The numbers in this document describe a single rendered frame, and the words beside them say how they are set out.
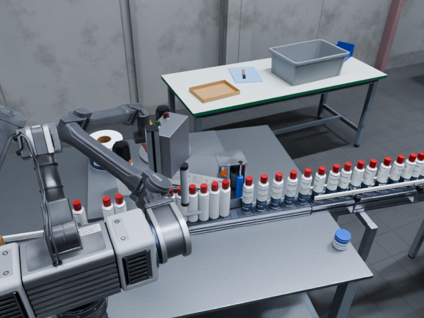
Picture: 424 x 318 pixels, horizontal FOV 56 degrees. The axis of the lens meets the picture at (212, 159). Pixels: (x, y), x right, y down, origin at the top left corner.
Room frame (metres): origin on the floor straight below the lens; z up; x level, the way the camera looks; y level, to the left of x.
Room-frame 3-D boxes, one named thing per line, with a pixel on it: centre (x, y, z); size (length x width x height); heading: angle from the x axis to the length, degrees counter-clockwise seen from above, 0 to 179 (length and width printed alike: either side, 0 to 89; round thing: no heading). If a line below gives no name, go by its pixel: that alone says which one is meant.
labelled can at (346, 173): (1.59, -0.68, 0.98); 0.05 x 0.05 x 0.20
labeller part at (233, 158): (1.53, -0.09, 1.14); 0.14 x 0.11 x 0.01; 105
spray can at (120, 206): (1.31, 0.40, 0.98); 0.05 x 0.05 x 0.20
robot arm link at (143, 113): (1.52, 0.31, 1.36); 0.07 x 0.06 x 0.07; 25
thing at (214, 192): (1.41, -0.02, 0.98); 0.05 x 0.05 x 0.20
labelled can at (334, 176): (1.57, -0.61, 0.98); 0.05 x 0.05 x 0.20
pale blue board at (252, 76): (3.30, -0.27, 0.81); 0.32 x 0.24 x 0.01; 11
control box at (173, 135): (1.28, 0.17, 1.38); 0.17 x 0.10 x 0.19; 160
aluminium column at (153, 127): (1.20, 0.22, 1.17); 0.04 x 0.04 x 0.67; 15
